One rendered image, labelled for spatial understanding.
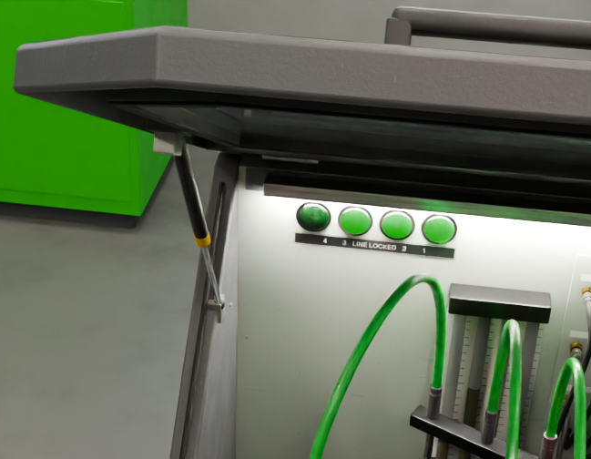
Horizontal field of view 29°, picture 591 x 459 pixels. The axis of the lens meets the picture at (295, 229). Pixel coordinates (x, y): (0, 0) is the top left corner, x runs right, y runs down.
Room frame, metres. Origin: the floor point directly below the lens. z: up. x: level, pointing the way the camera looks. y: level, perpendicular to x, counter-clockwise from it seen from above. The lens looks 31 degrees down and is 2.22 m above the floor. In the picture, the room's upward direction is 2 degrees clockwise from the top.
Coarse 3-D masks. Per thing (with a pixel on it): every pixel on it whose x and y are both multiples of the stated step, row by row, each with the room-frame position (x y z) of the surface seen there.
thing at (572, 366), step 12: (576, 360) 1.14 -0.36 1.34; (564, 372) 1.18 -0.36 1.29; (576, 372) 1.11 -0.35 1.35; (564, 384) 1.19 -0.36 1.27; (576, 384) 1.09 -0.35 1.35; (564, 396) 1.20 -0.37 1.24; (576, 396) 1.07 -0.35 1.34; (552, 408) 1.21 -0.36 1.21; (576, 408) 1.06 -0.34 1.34; (552, 420) 1.21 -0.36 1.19; (576, 420) 1.04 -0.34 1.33; (552, 432) 1.21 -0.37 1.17; (576, 432) 1.03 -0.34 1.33; (552, 444) 1.20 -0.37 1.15; (576, 444) 1.02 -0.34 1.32; (540, 456) 1.21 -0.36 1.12; (552, 456) 1.21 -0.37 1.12; (576, 456) 1.01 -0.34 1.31
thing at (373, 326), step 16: (400, 288) 1.16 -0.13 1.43; (432, 288) 1.25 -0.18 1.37; (384, 304) 1.13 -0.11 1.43; (384, 320) 1.12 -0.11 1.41; (368, 336) 1.09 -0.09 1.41; (352, 352) 1.07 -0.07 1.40; (352, 368) 1.05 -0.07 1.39; (336, 384) 1.04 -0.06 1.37; (432, 384) 1.31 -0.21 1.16; (336, 400) 1.03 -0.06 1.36; (320, 432) 1.00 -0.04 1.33; (320, 448) 0.99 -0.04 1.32
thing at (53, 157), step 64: (0, 0) 3.59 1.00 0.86; (64, 0) 3.57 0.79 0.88; (128, 0) 3.54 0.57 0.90; (0, 64) 3.60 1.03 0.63; (0, 128) 3.60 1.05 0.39; (64, 128) 3.57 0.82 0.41; (128, 128) 3.54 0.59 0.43; (0, 192) 3.61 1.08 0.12; (64, 192) 3.57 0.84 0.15; (128, 192) 3.54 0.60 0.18
